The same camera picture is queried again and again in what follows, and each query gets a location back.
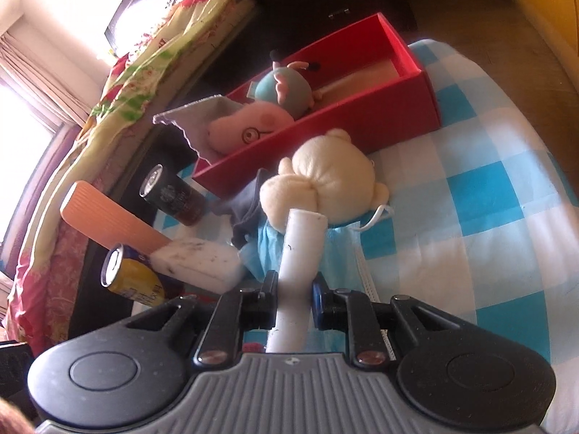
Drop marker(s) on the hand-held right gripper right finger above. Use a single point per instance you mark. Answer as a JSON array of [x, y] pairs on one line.
[[318, 303]]

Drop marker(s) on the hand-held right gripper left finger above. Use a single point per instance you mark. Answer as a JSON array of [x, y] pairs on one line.
[[270, 300]]

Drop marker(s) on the blue face mask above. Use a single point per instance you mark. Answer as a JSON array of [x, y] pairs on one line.
[[271, 253]]

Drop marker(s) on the white foam tube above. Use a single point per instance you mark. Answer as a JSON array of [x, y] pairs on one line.
[[298, 257]]

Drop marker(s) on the white sponge block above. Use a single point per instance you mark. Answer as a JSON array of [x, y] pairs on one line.
[[199, 260]]

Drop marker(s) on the dark grey sock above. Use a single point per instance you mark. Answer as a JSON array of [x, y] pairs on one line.
[[244, 208]]

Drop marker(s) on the cream plush bear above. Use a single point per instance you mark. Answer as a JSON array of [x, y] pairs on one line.
[[334, 172]]

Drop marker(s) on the red cardboard box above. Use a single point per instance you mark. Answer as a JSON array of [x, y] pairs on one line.
[[362, 122]]

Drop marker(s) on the yellow drink can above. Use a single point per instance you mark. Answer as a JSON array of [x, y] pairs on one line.
[[135, 280]]

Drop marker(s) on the dark coffee can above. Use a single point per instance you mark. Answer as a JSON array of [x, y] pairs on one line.
[[176, 199]]

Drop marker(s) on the pink pig plush toy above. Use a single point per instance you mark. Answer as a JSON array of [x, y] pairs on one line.
[[239, 126]]

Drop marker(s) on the orange ribbed plastic cup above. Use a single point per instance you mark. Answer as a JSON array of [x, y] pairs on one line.
[[104, 214]]

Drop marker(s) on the blue white checkered tablecloth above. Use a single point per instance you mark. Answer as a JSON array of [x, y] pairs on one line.
[[475, 190]]

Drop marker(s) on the zigzag edged cleaning cloth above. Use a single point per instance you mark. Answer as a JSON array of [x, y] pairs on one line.
[[194, 115]]

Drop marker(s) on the teal plush toy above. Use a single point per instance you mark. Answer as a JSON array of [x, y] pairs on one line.
[[285, 92]]

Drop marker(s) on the floral bed quilt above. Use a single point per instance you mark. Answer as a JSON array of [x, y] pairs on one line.
[[135, 77]]

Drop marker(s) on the dark wooden nightstand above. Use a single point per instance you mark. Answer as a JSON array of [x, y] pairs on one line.
[[307, 4]]

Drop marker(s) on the window curtain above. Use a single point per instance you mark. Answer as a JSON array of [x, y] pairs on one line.
[[45, 86]]

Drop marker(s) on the dark glossy headboard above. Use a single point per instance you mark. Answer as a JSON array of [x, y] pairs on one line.
[[135, 13]]

